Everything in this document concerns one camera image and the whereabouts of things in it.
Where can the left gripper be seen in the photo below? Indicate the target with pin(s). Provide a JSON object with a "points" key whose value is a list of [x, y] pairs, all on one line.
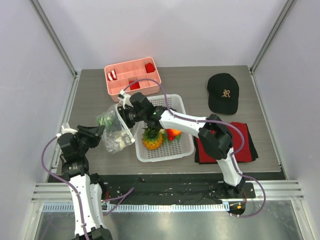
{"points": [[96, 130]]}

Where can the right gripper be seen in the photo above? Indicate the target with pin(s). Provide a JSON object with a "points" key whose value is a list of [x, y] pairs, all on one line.
{"points": [[124, 115]]}

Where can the green fake leafy vegetable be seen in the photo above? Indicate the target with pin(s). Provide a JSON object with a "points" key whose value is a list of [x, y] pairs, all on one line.
{"points": [[108, 120]]}

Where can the polka dot zip bag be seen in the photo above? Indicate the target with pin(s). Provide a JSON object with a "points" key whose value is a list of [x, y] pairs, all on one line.
{"points": [[117, 140]]}

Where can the red fake tomato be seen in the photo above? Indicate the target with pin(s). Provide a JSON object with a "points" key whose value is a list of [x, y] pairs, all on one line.
{"points": [[173, 134]]}

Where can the white plastic basket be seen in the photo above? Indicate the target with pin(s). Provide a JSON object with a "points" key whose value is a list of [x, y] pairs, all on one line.
{"points": [[181, 147]]}

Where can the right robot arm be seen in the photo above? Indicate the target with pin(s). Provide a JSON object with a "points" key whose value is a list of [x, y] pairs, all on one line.
{"points": [[214, 134]]}

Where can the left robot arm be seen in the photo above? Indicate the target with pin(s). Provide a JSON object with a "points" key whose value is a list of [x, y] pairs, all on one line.
{"points": [[87, 190]]}

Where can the red rolled sock front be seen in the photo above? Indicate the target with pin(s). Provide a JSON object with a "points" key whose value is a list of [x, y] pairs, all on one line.
{"points": [[134, 85]]}

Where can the red rolled sock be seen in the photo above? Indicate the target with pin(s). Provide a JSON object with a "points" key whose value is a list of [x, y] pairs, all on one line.
{"points": [[149, 68], [134, 85]]}

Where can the pink divided organizer box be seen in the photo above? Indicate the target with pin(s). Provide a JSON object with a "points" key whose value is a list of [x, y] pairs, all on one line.
{"points": [[131, 71]]}

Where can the red rolled sock back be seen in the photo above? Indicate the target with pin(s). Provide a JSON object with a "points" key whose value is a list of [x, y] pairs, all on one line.
{"points": [[149, 68]]}

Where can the red white striped sock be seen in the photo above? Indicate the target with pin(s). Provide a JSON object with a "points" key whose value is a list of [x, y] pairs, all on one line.
{"points": [[112, 76]]}

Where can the black baseball cap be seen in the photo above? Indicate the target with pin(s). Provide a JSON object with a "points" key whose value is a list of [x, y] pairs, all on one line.
{"points": [[223, 94]]}

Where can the black folded cloth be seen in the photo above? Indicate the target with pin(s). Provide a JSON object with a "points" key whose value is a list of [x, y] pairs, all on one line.
{"points": [[253, 147]]}

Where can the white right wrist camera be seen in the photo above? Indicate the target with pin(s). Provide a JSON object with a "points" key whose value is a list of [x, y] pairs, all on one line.
{"points": [[124, 98]]}

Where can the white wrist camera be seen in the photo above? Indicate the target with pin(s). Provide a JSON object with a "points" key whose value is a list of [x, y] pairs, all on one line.
{"points": [[66, 129], [124, 98]]}

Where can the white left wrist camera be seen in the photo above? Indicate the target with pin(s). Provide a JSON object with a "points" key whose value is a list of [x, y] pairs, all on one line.
{"points": [[66, 129]]}

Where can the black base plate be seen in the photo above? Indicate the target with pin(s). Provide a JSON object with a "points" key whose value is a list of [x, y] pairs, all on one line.
{"points": [[173, 189]]}

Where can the white slotted cable duct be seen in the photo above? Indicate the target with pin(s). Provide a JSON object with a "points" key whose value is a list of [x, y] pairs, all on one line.
{"points": [[126, 208]]}

